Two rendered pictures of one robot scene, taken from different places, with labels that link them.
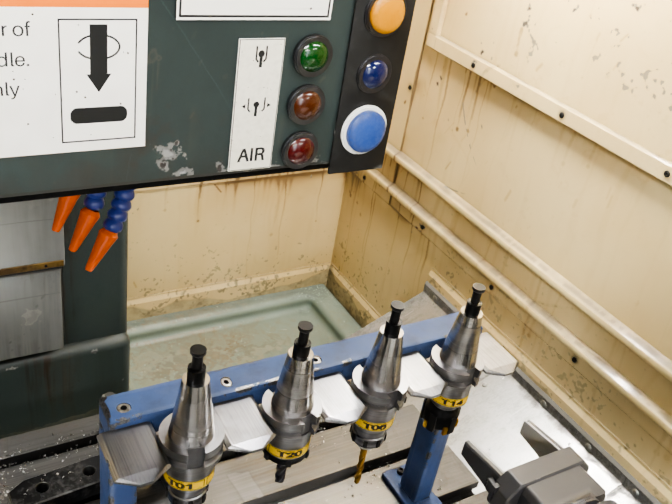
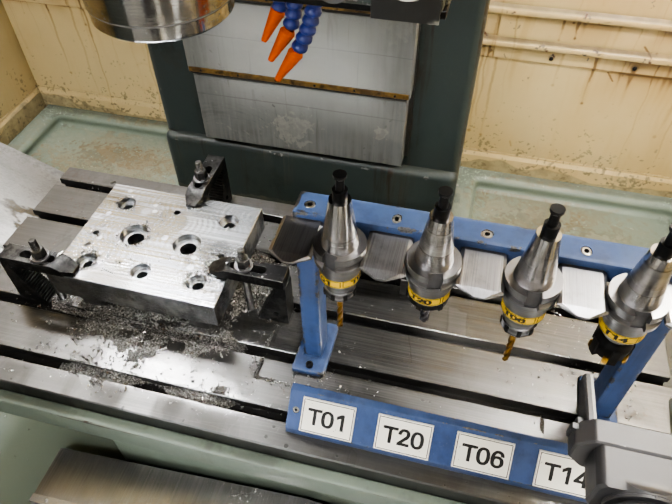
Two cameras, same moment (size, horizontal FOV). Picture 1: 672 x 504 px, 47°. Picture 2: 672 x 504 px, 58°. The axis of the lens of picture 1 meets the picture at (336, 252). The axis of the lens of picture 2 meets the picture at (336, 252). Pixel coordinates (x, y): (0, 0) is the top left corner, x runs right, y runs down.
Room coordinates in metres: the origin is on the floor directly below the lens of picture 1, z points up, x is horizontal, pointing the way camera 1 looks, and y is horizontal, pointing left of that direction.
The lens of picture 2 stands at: (0.22, -0.26, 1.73)
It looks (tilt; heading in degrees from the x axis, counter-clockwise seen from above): 47 degrees down; 50
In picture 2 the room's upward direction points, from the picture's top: 1 degrees counter-clockwise
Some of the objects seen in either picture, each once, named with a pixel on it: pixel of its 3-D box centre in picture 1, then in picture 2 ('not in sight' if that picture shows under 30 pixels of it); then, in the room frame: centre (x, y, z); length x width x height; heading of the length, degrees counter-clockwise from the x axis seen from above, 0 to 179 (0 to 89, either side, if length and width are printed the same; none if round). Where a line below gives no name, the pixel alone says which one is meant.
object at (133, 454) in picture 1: (135, 456); (295, 241); (0.50, 0.15, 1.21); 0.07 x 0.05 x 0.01; 35
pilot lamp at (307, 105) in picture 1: (306, 105); not in sight; (0.47, 0.04, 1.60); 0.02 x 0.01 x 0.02; 125
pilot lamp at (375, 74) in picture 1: (374, 74); not in sight; (0.49, 0.00, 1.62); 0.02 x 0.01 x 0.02; 125
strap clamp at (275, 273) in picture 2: not in sight; (250, 281); (0.52, 0.32, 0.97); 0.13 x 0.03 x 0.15; 125
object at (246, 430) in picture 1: (242, 426); (385, 257); (0.56, 0.06, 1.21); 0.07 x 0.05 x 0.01; 35
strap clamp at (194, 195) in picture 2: not in sight; (206, 190); (0.58, 0.55, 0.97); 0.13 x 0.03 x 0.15; 35
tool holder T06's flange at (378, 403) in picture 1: (378, 387); (531, 283); (0.66, -0.07, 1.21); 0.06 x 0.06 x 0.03
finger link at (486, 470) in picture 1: (479, 467); (582, 403); (0.60, -0.19, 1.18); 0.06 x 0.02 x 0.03; 35
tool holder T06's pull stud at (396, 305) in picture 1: (394, 318); (553, 221); (0.66, -0.07, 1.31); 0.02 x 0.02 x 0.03
